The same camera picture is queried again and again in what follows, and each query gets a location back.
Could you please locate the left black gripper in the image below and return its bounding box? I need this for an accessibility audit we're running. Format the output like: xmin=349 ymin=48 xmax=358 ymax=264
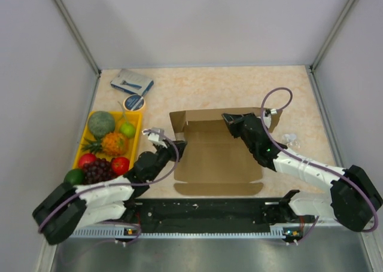
xmin=148 ymin=139 xmax=187 ymax=181

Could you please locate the brown cardboard box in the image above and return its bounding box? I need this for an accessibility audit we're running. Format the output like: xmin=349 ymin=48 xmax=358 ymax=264
xmin=169 ymin=107 xmax=263 ymax=197

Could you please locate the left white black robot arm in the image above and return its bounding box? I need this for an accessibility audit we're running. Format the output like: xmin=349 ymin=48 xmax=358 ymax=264
xmin=32 ymin=140 xmax=187 ymax=245

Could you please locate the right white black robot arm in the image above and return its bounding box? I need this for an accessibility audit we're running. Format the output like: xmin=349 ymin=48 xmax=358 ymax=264
xmin=222 ymin=113 xmax=382 ymax=232

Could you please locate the blue razor package box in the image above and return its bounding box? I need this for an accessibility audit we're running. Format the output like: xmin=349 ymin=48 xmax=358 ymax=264
xmin=110 ymin=69 xmax=154 ymax=96

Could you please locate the green apple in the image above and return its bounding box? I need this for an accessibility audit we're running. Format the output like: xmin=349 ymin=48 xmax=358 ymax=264
xmin=119 ymin=122 xmax=136 ymax=139

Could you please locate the yellow plastic tray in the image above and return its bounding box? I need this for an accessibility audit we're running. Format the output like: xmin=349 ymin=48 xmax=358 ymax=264
xmin=72 ymin=111 xmax=142 ymax=169

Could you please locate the red tomato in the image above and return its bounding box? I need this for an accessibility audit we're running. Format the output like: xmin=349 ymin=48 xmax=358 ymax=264
xmin=111 ymin=157 xmax=130 ymax=175

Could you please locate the orange toy pineapple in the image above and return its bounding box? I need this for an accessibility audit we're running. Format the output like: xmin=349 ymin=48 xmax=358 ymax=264
xmin=81 ymin=132 xmax=129 ymax=156

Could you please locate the blue tape roll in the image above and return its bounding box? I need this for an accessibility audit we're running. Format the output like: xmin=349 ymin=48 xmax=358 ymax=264
xmin=123 ymin=94 xmax=145 ymax=112

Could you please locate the clear plastic wrapper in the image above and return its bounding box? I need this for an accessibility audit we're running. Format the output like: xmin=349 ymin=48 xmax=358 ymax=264
xmin=282 ymin=133 xmax=300 ymax=150

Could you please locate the purple grape bunch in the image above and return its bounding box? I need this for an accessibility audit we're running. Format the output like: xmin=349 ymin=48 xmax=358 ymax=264
xmin=82 ymin=158 xmax=117 ymax=185

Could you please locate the green cantaloupe melon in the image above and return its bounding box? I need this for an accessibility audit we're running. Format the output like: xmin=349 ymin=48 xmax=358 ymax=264
xmin=87 ymin=111 xmax=115 ymax=138

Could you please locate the red apple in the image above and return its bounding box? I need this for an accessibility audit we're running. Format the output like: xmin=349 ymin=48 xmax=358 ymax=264
xmin=77 ymin=153 xmax=97 ymax=169

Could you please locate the green lime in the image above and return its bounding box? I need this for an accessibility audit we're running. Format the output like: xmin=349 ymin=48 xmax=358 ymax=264
xmin=63 ymin=169 xmax=85 ymax=185

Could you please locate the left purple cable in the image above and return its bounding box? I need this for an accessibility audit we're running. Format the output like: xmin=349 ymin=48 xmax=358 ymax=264
xmin=37 ymin=137 xmax=180 ymax=245

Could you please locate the purple cable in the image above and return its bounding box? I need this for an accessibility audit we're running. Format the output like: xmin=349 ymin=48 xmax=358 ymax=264
xmin=37 ymin=137 xmax=180 ymax=245
xmin=260 ymin=87 xmax=379 ymax=245

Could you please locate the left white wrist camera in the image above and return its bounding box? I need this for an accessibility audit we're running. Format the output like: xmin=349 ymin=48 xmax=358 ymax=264
xmin=142 ymin=127 xmax=167 ymax=147

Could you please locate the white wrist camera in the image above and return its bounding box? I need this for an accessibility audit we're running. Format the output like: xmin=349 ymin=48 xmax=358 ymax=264
xmin=263 ymin=108 xmax=278 ymax=129
xmin=142 ymin=127 xmax=167 ymax=147

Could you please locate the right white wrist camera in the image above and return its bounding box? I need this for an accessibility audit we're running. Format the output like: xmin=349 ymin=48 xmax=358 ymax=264
xmin=263 ymin=108 xmax=278 ymax=129

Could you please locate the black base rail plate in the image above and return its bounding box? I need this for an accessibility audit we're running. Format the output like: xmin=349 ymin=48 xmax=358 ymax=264
xmin=119 ymin=198 xmax=314 ymax=233

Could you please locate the white slotted cable duct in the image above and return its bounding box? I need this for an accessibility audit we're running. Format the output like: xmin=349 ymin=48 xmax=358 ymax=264
xmin=71 ymin=225 xmax=302 ymax=240

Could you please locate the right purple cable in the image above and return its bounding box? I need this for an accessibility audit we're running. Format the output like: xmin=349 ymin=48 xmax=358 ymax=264
xmin=260 ymin=87 xmax=379 ymax=245

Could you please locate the right aluminium frame post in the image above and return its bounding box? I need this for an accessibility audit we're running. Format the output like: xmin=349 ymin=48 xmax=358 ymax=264
xmin=310 ymin=0 xmax=358 ymax=73

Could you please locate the aluminium frame post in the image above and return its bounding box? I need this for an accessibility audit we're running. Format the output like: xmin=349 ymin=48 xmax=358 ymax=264
xmin=310 ymin=0 xmax=358 ymax=73
xmin=52 ymin=0 xmax=101 ymax=77

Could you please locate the left aluminium frame post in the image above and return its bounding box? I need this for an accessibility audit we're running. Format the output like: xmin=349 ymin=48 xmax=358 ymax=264
xmin=52 ymin=0 xmax=101 ymax=77

